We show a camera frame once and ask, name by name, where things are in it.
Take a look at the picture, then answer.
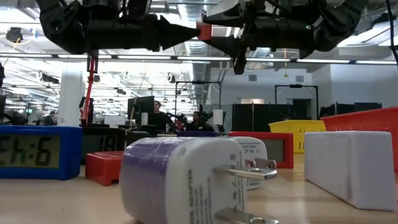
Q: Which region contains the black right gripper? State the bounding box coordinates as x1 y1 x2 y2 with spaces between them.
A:
203 3 315 75

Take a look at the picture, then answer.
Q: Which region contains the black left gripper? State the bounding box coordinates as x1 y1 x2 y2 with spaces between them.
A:
88 14 200 52

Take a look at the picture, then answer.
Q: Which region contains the red and white charger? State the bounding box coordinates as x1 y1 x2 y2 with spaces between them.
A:
196 21 213 41

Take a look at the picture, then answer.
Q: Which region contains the yellow plastic basket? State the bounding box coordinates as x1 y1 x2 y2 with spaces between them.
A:
268 119 327 154

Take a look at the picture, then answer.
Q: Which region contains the cyan and white charger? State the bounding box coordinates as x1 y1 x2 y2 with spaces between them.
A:
231 136 278 191

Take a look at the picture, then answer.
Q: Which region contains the slim red digital clock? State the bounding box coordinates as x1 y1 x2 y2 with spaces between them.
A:
228 131 294 169

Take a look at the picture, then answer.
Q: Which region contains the purple and white charger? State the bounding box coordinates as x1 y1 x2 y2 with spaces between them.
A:
119 136 280 224

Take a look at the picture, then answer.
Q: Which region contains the wide red digital clock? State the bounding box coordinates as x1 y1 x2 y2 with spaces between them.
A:
85 151 126 187

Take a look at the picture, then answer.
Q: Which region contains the bright blue digital clock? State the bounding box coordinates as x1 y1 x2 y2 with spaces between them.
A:
0 125 83 181

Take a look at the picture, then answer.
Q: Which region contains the red plastic basket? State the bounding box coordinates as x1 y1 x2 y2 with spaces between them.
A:
320 106 398 172

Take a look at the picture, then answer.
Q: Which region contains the white digital clock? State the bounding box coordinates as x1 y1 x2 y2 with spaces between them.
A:
303 130 396 212

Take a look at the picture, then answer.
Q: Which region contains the black computer monitor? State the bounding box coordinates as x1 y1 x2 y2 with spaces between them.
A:
127 95 155 127

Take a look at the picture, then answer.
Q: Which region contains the white box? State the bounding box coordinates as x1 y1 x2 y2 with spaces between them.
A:
213 109 224 126

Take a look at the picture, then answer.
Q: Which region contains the person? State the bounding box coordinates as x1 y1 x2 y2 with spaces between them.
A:
151 100 171 131
185 111 215 133
43 111 58 126

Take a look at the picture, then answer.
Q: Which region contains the black partition screen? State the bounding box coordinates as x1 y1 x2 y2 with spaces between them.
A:
231 103 312 133
319 101 383 119

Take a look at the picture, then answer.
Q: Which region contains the long ceiling light strip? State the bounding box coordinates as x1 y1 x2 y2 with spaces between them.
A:
0 52 398 65

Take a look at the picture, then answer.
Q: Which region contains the red desk lamp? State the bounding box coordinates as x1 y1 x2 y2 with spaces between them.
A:
79 51 100 128

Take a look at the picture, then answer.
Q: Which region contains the white column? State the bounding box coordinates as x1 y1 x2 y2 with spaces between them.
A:
57 63 85 128

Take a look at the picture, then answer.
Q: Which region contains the black ceiling device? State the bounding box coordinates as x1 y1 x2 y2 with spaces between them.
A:
5 26 24 44

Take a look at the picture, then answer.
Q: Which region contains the silver ventilation duct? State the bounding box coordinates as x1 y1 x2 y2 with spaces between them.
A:
183 40 212 105

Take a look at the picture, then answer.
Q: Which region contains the black metal frame stand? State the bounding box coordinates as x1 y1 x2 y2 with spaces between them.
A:
274 83 320 121
174 80 223 125

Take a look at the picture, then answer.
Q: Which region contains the yellow hanging cord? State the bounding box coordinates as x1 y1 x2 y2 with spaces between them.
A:
282 49 289 78

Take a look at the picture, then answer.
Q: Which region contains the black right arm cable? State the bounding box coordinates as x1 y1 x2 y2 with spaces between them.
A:
384 0 398 65

